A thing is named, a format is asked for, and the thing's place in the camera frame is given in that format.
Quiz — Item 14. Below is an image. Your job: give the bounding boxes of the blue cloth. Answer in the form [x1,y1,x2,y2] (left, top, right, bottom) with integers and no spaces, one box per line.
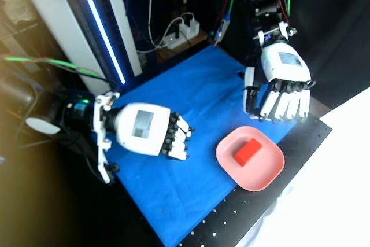
[103,45,308,247]

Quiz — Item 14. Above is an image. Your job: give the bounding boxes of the white power strip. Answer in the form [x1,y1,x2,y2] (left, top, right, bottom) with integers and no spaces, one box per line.
[164,20,201,50]

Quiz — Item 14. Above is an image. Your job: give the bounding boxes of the white cable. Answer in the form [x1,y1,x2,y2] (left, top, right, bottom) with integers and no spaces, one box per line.
[137,0,186,54]

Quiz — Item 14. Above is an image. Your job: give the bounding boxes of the pink square plate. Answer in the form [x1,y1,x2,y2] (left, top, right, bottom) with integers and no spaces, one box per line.
[215,126,286,193]

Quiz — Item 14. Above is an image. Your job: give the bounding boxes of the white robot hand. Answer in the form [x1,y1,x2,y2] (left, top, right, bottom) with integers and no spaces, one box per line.
[242,41,316,124]
[114,102,195,161]

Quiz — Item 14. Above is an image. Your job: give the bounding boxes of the white computer tower blue light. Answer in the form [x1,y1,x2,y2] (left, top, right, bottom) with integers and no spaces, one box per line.
[14,0,144,99]

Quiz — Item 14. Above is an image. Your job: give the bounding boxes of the red block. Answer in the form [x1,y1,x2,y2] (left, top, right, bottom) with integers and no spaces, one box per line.
[233,138,263,167]

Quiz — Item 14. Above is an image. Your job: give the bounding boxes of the white hanging adapter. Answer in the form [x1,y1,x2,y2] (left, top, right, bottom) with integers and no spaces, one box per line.
[215,17,232,42]

